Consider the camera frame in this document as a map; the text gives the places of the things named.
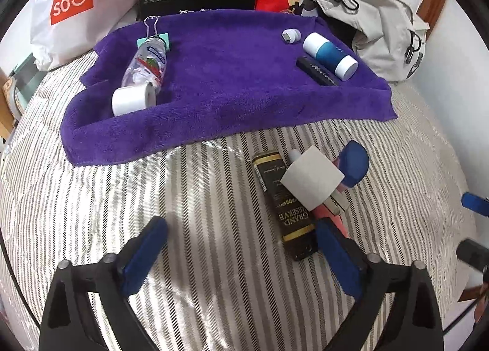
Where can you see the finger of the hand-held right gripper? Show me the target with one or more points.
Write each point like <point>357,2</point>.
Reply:
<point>472,253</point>
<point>475,203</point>

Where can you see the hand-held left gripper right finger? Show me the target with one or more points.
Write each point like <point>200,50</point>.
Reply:
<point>338,255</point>

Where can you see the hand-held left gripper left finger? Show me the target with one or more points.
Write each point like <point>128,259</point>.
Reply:
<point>147,255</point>

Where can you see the pink highlighter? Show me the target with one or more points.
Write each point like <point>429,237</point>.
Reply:
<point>330,218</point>

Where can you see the black and gold box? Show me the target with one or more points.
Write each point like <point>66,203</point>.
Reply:
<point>284,217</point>

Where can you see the white tape roll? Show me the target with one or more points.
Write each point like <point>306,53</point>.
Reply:
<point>130,101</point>

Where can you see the black slim tube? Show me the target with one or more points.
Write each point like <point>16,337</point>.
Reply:
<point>317,70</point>

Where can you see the clear plastic bottle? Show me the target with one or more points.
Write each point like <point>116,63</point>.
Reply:
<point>147,60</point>

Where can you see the white and blue bottle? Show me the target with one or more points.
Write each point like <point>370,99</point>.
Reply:
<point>328,53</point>

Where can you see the green binder clip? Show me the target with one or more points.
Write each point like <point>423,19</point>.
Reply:
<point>168,38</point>

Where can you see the small white cap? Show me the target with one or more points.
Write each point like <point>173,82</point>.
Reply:
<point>291,36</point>

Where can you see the striped quilt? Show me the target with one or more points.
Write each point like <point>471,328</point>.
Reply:
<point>210,202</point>

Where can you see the blue round case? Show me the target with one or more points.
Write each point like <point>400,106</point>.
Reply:
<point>353,164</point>

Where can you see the purple towel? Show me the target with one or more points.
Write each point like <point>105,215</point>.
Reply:
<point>229,80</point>

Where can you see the grey sling bag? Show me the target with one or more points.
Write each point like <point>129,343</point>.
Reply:
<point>378,22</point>

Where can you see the teal kettle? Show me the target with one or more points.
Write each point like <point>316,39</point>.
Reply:
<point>25,62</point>

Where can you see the white plastic shopping bag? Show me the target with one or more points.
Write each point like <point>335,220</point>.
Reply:
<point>95,11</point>

